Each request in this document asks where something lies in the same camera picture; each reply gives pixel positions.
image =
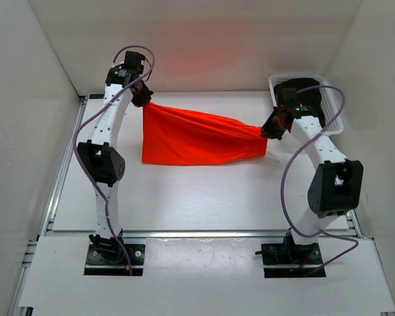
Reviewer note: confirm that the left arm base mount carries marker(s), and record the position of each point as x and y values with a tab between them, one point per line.
106	258

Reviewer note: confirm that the orange shorts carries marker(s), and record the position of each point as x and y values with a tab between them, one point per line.
182	137

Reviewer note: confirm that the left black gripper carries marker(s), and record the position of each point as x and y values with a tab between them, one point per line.
139	101

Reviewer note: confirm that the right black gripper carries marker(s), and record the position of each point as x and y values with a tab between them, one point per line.
267	130

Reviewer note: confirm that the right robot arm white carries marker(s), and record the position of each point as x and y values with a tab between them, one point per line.
336	184

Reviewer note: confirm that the white plastic basket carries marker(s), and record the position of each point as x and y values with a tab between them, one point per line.
328	103

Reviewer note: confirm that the aluminium rail front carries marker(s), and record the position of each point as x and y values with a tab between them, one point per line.
197	233

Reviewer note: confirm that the black folded shorts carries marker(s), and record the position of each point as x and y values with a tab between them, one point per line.
312	98

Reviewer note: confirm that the aluminium frame left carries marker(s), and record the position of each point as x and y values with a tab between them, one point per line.
56	175

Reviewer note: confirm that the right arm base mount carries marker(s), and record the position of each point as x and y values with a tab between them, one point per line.
289	260

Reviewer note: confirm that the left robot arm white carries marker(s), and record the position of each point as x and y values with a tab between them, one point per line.
98	156

